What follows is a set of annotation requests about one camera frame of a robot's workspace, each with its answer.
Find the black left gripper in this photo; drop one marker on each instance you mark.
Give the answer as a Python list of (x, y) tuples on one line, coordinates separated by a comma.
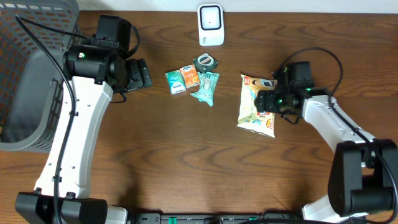
[(141, 75)]

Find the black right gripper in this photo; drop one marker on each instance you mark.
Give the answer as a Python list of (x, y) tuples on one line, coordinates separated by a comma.
[(265, 97)]

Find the cream wet wipes bag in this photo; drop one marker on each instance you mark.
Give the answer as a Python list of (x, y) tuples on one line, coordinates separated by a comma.
[(249, 118)]

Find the orange Kleenex tissue pack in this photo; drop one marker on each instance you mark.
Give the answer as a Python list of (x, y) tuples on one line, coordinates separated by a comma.
[(190, 76)]

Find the mint green wipes pouch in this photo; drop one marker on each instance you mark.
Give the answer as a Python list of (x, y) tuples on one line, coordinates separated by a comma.
[(208, 82)]

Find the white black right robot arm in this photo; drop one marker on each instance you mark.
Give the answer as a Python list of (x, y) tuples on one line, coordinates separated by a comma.
[(363, 176)]

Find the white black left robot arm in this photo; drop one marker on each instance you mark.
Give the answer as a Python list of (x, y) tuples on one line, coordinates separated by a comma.
[(92, 72)]

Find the teal Kleenex tissue pack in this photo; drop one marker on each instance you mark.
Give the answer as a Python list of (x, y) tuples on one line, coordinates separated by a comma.
[(175, 81)]

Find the dark green round-label box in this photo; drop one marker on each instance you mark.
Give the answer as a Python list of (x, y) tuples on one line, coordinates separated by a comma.
[(205, 63)]

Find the grey plastic basket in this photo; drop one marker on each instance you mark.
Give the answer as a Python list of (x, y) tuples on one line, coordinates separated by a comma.
[(31, 86)]

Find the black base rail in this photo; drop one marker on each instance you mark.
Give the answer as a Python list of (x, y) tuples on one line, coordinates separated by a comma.
[(268, 217)]

